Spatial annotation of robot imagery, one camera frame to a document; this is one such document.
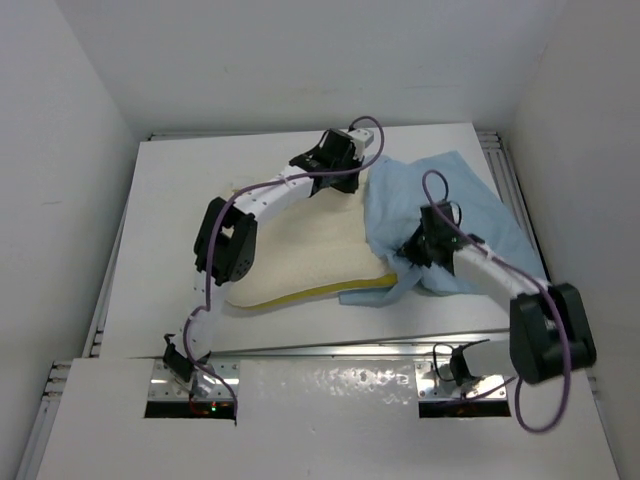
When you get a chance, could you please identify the light blue pillowcase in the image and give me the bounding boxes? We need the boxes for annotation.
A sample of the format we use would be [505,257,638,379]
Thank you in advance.
[337,151,546,307]

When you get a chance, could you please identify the cream pillow with yellow edge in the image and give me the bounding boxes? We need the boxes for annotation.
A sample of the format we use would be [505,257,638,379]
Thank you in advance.
[226,173,397,310]

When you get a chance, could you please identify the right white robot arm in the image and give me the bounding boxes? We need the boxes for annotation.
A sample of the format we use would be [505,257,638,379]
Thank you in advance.
[398,201,597,386]

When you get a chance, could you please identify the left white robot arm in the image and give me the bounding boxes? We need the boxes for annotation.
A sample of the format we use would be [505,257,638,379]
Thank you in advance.
[163,128,374,387]

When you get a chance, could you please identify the white front cover panel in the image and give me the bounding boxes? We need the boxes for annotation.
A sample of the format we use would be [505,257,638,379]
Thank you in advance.
[39,359,617,479]

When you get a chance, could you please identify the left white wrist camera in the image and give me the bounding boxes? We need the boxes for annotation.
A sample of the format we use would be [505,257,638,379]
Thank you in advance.
[347,128,375,157]

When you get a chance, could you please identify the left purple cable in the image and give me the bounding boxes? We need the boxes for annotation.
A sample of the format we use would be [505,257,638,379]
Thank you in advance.
[183,116,386,401]

